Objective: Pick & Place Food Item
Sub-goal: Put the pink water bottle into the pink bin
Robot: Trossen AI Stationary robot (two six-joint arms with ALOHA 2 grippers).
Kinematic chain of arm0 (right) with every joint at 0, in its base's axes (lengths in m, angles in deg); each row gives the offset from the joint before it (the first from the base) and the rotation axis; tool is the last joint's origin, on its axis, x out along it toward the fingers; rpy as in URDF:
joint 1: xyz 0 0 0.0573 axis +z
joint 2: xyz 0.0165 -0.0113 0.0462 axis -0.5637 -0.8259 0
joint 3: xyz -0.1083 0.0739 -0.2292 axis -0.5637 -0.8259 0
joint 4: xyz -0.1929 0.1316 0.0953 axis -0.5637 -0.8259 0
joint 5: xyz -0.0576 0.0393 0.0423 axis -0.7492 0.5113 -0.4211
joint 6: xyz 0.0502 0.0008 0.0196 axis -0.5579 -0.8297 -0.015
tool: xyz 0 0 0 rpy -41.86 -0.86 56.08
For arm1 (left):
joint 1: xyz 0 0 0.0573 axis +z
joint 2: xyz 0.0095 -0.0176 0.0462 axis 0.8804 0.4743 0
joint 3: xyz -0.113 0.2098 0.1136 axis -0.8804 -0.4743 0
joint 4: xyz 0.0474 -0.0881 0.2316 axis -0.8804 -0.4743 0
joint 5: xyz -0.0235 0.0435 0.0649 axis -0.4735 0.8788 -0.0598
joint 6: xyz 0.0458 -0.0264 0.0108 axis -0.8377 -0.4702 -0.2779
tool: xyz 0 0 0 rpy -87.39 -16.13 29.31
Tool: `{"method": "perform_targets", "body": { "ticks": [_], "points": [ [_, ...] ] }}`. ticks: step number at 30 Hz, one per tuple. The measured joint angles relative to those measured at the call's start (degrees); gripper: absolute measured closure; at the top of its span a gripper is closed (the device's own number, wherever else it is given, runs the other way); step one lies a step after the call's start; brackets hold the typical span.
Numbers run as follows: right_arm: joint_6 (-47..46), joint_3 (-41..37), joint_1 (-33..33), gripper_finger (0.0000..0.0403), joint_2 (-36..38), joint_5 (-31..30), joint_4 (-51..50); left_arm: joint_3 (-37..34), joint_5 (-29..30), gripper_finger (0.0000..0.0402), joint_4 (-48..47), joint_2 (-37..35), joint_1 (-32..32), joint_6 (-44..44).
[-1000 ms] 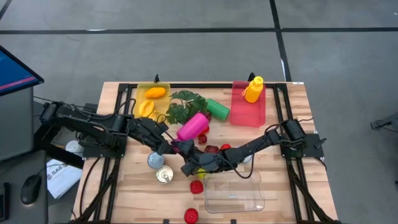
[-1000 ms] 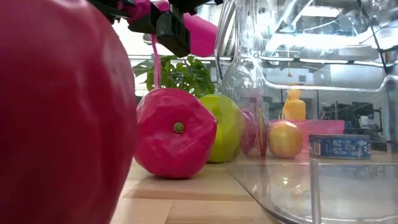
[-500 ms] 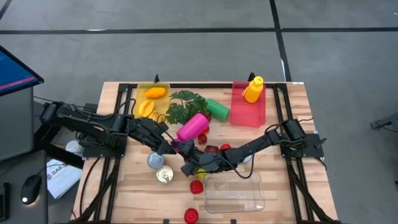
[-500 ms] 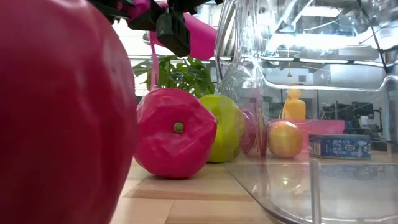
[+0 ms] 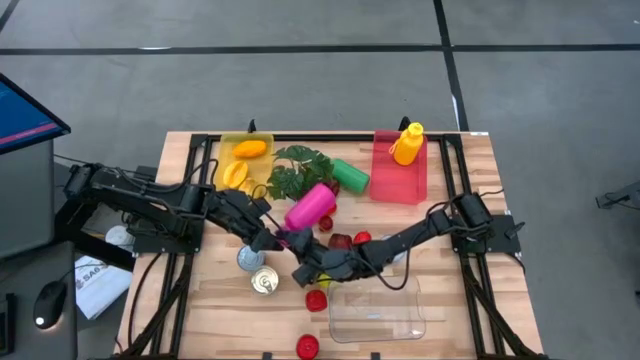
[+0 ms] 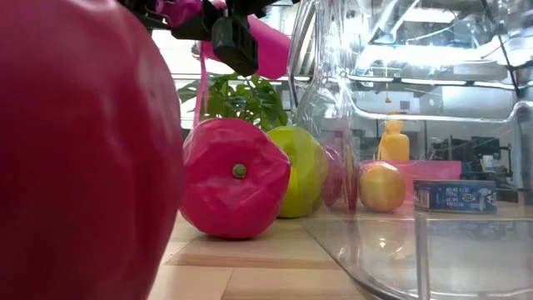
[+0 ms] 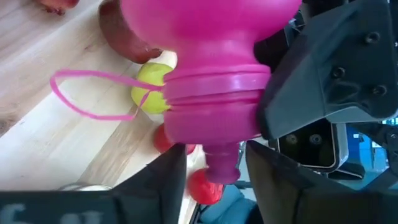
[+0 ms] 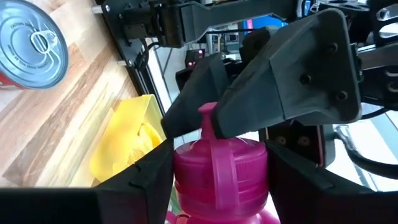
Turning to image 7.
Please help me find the small red toy fruit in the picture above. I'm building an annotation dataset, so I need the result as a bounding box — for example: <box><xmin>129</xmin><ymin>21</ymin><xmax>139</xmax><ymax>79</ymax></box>
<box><xmin>35</xmin><ymin>0</ymin><xmax>80</xmax><ymax>16</ymax></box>

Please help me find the green toy apple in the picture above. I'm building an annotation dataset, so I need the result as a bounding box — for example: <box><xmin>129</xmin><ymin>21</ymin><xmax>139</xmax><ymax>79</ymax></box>
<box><xmin>130</xmin><ymin>62</ymin><xmax>175</xmax><ymax>115</ymax></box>

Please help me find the dark red toy fruit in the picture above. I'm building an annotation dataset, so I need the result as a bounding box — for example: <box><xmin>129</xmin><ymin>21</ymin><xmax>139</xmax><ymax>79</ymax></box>
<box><xmin>98</xmin><ymin>0</ymin><xmax>163</xmax><ymax>65</ymax></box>

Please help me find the pink plastic squeeze bottle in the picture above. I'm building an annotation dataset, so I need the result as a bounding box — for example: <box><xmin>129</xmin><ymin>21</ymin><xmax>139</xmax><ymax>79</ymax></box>
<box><xmin>49</xmin><ymin>0</ymin><xmax>303</xmax><ymax>185</ymax></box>

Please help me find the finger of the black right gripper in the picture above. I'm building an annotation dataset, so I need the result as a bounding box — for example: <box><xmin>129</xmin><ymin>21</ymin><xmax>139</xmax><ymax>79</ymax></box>
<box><xmin>257</xmin><ymin>0</ymin><xmax>398</xmax><ymax>138</ymax></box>

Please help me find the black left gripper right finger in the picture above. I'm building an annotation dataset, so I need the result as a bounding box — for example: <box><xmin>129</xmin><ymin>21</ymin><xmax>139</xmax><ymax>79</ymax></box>
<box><xmin>245</xmin><ymin>139</ymin><xmax>398</xmax><ymax>224</ymax></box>

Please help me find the red bell pepper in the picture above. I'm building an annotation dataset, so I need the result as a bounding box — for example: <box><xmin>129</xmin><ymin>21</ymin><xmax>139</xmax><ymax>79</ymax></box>
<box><xmin>154</xmin><ymin>124</ymin><xmax>197</xmax><ymax>156</ymax></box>

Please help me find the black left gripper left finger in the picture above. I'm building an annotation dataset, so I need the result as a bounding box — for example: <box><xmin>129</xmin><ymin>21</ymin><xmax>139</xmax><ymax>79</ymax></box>
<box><xmin>0</xmin><ymin>143</ymin><xmax>187</xmax><ymax>224</ymax></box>

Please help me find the red toy tomato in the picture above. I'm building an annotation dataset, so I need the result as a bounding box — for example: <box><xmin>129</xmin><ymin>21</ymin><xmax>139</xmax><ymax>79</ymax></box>
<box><xmin>186</xmin><ymin>167</ymin><xmax>224</xmax><ymax>206</ymax></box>

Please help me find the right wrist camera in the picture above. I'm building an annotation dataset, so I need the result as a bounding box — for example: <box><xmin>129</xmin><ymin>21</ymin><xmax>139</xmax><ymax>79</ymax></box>
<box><xmin>269</xmin><ymin>118</ymin><xmax>349</xmax><ymax>174</ymax></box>

